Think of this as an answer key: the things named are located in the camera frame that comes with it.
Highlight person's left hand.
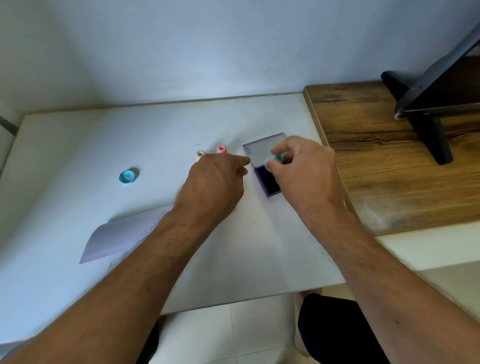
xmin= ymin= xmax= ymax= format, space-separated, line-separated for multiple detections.
xmin=172 ymin=152 xmax=251 ymax=226

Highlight person's right hand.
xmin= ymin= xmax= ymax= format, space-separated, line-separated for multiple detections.
xmin=268 ymin=136 xmax=348 ymax=224

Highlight person's left forearm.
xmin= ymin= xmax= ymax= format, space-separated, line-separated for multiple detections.
xmin=0 ymin=205 xmax=226 ymax=364

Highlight person's right forearm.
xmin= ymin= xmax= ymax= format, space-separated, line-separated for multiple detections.
xmin=300 ymin=204 xmax=480 ymax=364

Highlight purple ink pad box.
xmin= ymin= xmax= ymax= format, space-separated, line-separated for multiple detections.
xmin=242 ymin=132 xmax=288 ymax=199

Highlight blue round stamp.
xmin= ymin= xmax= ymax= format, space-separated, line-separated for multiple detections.
xmin=119 ymin=168 xmax=140 ymax=187

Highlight white paper sheet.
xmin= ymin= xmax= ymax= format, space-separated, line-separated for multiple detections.
xmin=79 ymin=204 xmax=177 ymax=265

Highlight black shorts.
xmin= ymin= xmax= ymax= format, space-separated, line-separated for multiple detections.
xmin=136 ymin=293 xmax=392 ymax=364

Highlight black monitor with stand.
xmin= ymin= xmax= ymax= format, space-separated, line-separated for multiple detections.
xmin=380 ymin=28 xmax=480 ymax=166

